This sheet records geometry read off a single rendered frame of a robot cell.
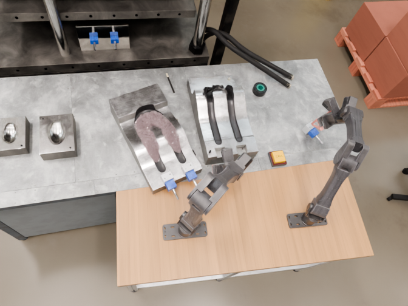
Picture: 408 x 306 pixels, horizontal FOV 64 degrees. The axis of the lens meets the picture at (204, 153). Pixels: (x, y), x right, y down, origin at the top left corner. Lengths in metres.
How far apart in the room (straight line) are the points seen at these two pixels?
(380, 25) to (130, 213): 2.71
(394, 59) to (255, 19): 1.37
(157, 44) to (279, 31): 1.82
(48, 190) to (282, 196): 1.10
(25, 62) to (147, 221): 1.10
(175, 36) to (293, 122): 0.89
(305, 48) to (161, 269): 2.71
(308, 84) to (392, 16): 1.65
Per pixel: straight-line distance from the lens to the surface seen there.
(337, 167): 1.48
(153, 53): 2.03
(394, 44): 3.29
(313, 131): 1.88
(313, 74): 2.19
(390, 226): 2.99
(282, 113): 1.92
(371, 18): 3.49
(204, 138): 1.60
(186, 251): 1.50
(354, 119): 1.58
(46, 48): 2.09
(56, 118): 1.70
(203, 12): 1.86
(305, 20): 3.88
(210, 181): 1.13
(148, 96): 1.68
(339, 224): 1.78
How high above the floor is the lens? 2.27
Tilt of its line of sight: 62 degrees down
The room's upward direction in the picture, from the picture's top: 20 degrees clockwise
